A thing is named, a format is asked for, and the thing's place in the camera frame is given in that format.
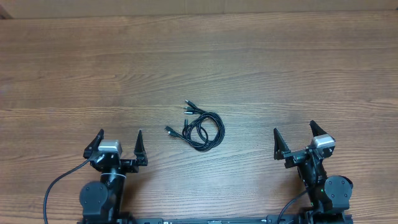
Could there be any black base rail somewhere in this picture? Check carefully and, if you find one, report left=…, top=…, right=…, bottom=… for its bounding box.
left=135, top=214, right=308, bottom=224

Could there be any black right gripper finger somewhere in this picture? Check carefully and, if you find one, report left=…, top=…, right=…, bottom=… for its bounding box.
left=310, top=120, right=327, bottom=137
left=274, top=128, right=291, bottom=160

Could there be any black smooth usb cable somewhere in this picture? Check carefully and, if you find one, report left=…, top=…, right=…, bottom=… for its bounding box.
left=165, top=99, right=215, bottom=147

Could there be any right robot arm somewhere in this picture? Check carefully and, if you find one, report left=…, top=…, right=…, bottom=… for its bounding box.
left=273, top=120, right=353, bottom=224

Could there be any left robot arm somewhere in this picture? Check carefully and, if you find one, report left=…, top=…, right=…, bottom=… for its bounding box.
left=80, top=129, right=148, bottom=223

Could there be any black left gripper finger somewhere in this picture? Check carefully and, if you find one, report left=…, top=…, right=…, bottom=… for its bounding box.
left=134, top=130, right=148, bottom=166
left=83, top=129, right=104, bottom=158

